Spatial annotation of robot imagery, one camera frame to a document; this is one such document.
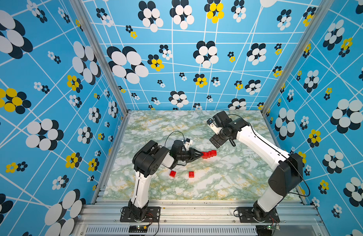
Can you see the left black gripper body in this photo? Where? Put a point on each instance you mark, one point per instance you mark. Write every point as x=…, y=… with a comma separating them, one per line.
x=185, y=156

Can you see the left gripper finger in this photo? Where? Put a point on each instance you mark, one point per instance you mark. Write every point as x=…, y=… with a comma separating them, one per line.
x=194, y=151
x=193, y=158

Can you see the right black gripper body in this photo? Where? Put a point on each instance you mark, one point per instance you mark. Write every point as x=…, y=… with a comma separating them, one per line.
x=219, y=138

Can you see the red long lego brick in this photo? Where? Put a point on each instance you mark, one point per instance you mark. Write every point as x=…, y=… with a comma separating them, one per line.
x=204, y=155

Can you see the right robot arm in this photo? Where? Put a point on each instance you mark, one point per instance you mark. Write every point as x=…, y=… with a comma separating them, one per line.
x=287, y=168

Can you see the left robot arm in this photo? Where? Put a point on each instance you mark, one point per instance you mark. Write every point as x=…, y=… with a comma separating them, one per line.
x=147, y=161

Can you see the left black circuit board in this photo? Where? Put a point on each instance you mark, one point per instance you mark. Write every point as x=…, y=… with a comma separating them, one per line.
x=138, y=229

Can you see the right circuit board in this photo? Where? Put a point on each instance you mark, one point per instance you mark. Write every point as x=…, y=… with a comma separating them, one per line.
x=267, y=230

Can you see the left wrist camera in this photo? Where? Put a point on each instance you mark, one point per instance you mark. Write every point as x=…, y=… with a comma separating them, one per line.
x=187, y=143

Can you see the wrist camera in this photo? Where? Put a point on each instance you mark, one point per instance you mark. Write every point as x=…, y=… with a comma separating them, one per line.
x=213, y=126
x=187, y=143

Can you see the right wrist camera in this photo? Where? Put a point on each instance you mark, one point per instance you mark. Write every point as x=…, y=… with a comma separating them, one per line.
x=213, y=126

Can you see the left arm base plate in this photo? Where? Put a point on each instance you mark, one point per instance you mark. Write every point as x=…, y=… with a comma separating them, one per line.
x=136, y=215

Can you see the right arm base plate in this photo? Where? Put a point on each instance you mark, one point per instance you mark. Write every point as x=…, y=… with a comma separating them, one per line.
x=256, y=215

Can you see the aluminium front rail frame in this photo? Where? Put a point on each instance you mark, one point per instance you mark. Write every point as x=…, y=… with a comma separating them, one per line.
x=199, y=218

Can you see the right aluminium corner post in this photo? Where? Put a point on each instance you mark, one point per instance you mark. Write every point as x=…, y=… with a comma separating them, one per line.
x=305, y=39

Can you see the aluminium corner post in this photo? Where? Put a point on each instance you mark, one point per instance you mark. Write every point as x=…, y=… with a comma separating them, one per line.
x=305, y=39
x=93, y=40

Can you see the left aluminium corner post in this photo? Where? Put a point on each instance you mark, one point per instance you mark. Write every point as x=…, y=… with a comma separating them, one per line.
x=93, y=40

